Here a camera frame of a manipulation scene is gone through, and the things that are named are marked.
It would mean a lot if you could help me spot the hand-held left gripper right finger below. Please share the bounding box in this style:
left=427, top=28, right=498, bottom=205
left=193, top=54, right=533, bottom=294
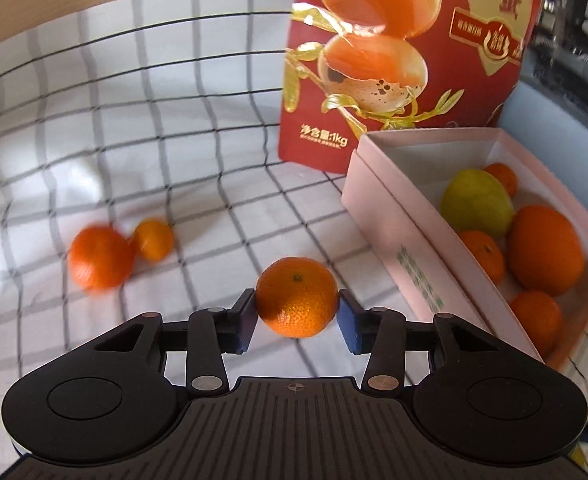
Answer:
left=337, top=289, right=499, bottom=392

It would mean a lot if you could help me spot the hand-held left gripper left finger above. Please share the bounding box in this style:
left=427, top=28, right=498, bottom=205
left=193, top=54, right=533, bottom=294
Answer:
left=94, top=289, right=259, bottom=394

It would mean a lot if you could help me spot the pink cardboard box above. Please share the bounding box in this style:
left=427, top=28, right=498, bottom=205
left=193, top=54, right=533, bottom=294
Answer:
left=341, top=127, right=588, bottom=371

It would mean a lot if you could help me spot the large green apple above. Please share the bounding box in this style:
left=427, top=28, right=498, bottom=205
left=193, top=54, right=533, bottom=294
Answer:
left=440, top=169, right=516, bottom=241

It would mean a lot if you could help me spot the large orange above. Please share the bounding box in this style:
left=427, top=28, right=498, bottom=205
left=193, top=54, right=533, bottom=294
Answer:
left=506, top=205, right=585, bottom=297

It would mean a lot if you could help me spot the small orange tangerine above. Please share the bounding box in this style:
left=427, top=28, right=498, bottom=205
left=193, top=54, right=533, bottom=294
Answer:
left=133, top=217, right=175, bottom=262
left=482, top=162, right=518, bottom=198

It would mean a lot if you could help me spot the white black checkered cloth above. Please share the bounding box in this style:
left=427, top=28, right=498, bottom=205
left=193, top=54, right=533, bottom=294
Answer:
left=0, top=0, right=588, bottom=480

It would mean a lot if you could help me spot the light blue mat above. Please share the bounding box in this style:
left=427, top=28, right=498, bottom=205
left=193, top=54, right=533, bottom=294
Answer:
left=494, top=80, right=588, bottom=246

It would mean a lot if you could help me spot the red printed carton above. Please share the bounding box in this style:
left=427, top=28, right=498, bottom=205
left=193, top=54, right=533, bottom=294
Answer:
left=278, top=0, right=549, bottom=176

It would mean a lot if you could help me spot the black device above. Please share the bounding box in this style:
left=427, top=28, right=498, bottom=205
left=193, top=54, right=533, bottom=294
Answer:
left=521, top=0, right=588, bottom=113

